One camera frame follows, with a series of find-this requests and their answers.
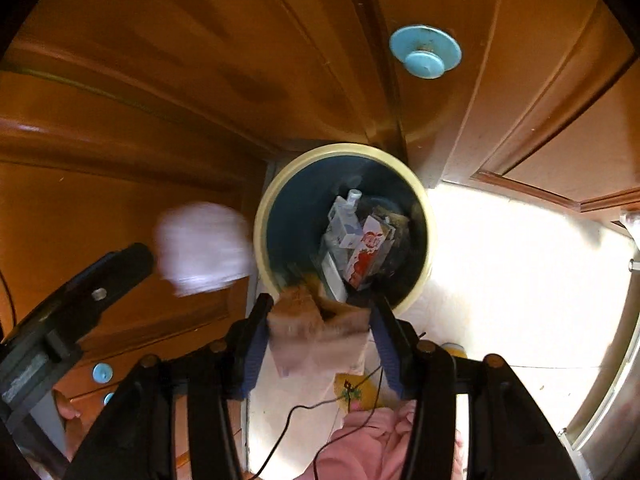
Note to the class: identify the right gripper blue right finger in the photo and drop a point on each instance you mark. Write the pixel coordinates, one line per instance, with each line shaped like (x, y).
(420, 371)

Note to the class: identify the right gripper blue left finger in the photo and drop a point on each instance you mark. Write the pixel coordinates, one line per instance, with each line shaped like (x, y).
(225, 370)

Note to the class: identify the pink white carton box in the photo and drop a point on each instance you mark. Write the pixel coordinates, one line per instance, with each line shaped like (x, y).
(377, 236)

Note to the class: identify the clear plastic bottle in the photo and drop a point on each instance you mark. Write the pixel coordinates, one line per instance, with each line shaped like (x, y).
(344, 226)

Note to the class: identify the round black trash bin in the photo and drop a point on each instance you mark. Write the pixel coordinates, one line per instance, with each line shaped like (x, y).
(290, 238)

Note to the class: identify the person's left hand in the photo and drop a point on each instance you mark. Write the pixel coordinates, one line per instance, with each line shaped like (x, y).
(65, 408)

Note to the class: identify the yellow slipper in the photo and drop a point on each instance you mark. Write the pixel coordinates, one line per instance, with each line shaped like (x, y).
(455, 350)
(356, 393)

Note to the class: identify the blue cabinet knob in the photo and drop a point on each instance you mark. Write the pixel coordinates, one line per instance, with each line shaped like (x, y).
(425, 52)

